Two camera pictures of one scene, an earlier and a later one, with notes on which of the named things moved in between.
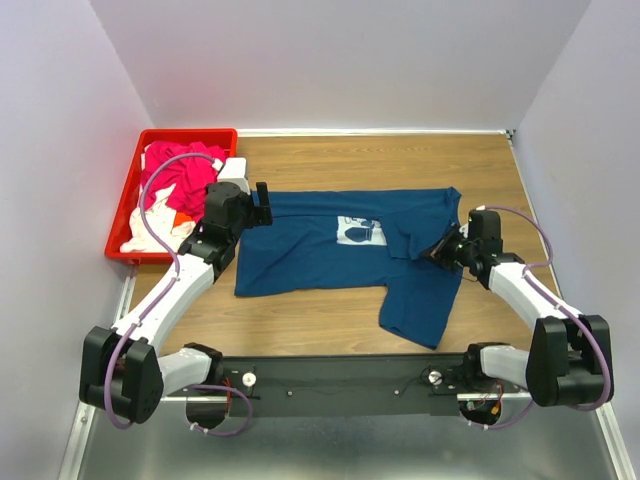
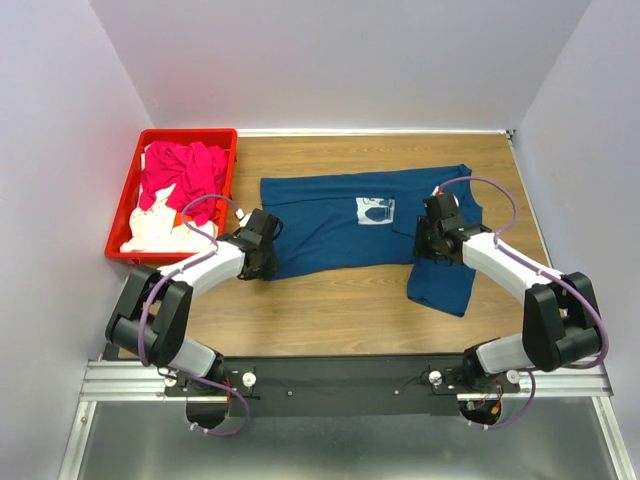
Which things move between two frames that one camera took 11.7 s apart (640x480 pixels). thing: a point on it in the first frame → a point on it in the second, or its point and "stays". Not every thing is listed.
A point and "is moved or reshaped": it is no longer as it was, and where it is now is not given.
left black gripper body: (247, 219) → (269, 265)
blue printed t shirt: (338, 239) is moved or reshaped
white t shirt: (161, 217) stays
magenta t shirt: (190, 175) stays
